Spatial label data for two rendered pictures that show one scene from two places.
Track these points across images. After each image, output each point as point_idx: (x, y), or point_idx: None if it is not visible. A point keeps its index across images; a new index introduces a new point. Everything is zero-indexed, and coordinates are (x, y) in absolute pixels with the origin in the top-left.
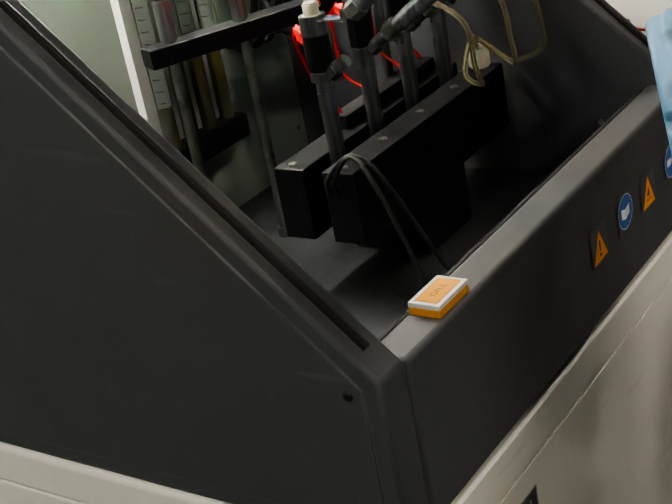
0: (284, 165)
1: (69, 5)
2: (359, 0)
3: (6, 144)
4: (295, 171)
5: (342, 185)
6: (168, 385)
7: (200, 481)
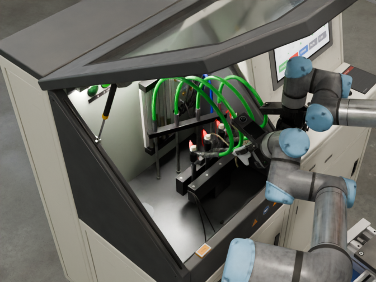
0: (178, 177)
1: (129, 117)
2: (205, 155)
3: (107, 192)
4: (181, 181)
5: (192, 191)
6: (136, 249)
7: (140, 266)
